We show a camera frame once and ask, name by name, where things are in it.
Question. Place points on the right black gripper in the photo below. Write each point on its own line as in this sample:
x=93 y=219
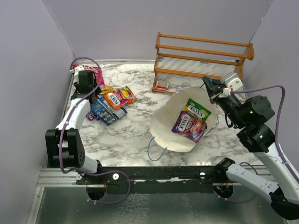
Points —
x=211 y=84

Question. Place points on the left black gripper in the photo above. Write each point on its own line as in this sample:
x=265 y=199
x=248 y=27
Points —
x=77 y=84

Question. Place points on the pink chips bag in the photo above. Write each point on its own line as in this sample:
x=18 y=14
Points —
x=97 y=73

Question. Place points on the yellow M&M's packet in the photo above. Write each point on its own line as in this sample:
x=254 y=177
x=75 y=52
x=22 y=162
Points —
x=105 y=89

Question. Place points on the blue snack packet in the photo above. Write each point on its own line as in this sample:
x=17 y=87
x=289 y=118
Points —
x=105 y=112

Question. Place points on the purple M&M's packet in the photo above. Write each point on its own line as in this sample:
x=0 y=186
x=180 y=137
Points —
x=91 y=116

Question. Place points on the orange Fox's candy packet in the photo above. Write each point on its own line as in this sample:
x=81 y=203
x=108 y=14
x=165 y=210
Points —
x=120 y=97

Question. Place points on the purple Fox's berries packet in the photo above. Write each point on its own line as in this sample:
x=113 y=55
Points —
x=189 y=126

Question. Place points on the blue checkered paper bag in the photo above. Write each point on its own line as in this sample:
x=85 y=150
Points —
x=163 y=120

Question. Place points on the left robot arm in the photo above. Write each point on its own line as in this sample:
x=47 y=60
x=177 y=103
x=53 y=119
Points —
x=64 y=145

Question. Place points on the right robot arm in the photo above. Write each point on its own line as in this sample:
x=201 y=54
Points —
x=251 y=117

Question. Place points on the small clear plastic cup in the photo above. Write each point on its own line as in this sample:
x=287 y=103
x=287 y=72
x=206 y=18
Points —
x=185 y=85

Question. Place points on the green snack packet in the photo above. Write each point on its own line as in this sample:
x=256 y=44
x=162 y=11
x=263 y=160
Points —
x=197 y=109

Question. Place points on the wooden rack shelf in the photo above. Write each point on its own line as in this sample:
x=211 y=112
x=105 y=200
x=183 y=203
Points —
x=215 y=59

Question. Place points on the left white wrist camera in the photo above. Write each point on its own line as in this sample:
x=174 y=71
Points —
x=75 y=71

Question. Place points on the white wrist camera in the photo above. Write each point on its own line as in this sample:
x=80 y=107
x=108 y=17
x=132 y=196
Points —
x=231 y=82
x=75 y=71

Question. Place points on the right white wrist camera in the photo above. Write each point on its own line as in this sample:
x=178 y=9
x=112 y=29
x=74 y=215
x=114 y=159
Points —
x=231 y=82

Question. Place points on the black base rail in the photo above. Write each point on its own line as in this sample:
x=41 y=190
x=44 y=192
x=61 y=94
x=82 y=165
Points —
x=158 y=180

